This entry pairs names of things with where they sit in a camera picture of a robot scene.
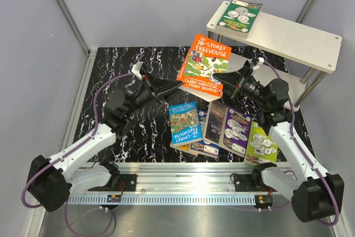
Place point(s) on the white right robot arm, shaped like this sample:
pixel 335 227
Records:
pixel 291 151

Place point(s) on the lime green treehouse book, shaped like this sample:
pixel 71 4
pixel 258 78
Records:
pixel 260 147

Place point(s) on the dark blue treehouse book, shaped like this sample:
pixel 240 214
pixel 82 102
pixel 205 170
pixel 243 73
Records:
pixel 201 147

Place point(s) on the blue 26-storey treehouse book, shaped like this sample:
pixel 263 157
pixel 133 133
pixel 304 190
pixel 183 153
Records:
pixel 184 124

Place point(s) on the yellow 39-storey treehouse book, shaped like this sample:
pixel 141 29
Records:
pixel 184 148

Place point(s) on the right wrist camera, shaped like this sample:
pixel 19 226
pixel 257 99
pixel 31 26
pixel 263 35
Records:
pixel 255 63

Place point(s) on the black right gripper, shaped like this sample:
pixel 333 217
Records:
pixel 231 81

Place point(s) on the white two-tier shelf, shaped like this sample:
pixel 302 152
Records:
pixel 314 48

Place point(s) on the orange 78-storey treehouse book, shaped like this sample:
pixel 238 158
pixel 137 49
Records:
pixel 205 58

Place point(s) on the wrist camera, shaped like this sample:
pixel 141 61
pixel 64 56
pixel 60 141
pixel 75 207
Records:
pixel 139 69
pixel 255 63

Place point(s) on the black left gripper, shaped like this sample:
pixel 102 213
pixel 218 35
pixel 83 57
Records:
pixel 163 86

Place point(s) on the dark tale of two cities book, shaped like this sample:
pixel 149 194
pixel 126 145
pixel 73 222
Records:
pixel 214 121

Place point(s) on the purple treehouse book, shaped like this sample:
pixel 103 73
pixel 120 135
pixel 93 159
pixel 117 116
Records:
pixel 235 132

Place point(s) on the aluminium mounting rail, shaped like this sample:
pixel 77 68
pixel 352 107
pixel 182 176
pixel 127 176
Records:
pixel 182 177

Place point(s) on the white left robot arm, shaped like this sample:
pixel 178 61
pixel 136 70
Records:
pixel 80 148

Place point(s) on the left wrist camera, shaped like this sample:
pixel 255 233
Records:
pixel 139 69

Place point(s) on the green 104-storey treehouse book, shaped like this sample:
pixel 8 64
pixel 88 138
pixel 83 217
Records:
pixel 239 17

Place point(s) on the white slotted cable duct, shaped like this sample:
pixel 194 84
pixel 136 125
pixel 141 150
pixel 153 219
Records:
pixel 156 199

